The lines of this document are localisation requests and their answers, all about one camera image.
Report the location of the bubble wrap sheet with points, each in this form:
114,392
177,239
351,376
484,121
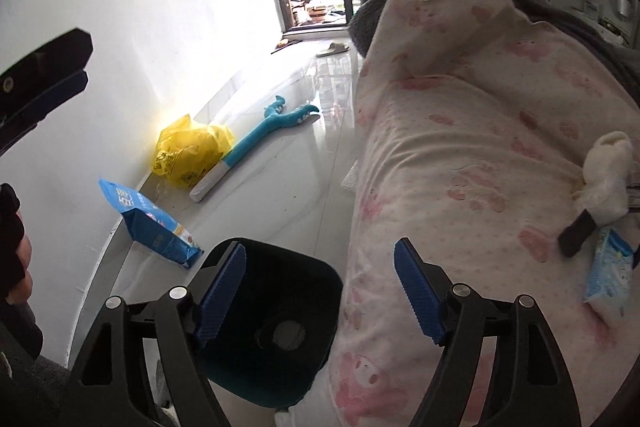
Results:
351,177

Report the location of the small black flat item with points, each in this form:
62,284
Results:
575,234

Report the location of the yellow plastic bag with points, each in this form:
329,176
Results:
192,149

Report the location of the black trash bin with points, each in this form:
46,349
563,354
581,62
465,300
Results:
290,292

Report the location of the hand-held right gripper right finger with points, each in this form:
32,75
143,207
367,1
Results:
417,292

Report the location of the blue wet wipe packet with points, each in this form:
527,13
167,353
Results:
612,272

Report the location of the teal dinosaur grabber toy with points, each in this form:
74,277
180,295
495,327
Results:
260,134

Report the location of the grey fleece blanket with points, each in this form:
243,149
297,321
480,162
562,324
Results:
575,17

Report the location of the person's dark grey clothing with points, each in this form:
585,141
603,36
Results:
30,382

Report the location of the pink printed blanket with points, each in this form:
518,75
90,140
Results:
475,147

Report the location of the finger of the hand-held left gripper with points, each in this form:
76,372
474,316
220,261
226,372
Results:
50,57
55,94

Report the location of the pale green slipper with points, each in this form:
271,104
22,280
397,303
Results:
334,49

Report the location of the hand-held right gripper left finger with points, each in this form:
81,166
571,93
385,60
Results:
220,294

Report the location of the blue pet food bag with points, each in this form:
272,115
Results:
150,227

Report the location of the white crumpled tissue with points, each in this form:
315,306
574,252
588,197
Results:
605,172

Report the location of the dark flat floor item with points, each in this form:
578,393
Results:
286,46

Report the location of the person's left hand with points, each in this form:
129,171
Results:
12,232

